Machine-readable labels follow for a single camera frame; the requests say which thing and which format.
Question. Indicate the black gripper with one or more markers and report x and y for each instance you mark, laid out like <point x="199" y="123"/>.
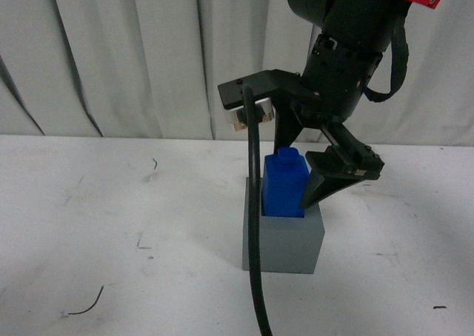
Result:
<point x="323" y="97"/>

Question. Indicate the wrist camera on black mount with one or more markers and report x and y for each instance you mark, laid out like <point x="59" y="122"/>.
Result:
<point x="258" y="88"/>

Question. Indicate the gray square base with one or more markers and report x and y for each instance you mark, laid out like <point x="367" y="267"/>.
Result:
<point x="291" y="245"/>

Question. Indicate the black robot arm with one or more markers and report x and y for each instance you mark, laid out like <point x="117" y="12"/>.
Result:
<point x="376" y="25"/>

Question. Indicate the blue plastic block part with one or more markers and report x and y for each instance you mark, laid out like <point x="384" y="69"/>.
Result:
<point x="284" y="180"/>

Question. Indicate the white curtain backdrop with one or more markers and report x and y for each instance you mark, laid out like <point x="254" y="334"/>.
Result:
<point x="150" y="68"/>

